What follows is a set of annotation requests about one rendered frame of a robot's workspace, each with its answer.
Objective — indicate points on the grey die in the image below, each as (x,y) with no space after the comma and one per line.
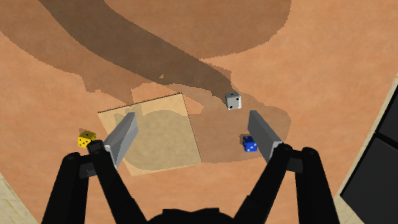
(233,100)

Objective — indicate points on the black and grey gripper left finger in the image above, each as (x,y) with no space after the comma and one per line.
(68,199)

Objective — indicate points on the yellow die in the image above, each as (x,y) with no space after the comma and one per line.
(85,138)

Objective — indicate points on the blue die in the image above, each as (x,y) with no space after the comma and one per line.
(248,144)

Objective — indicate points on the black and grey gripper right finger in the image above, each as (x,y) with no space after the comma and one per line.
(314,199)

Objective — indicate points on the beige flat mat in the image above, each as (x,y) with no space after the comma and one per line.
(165,139)

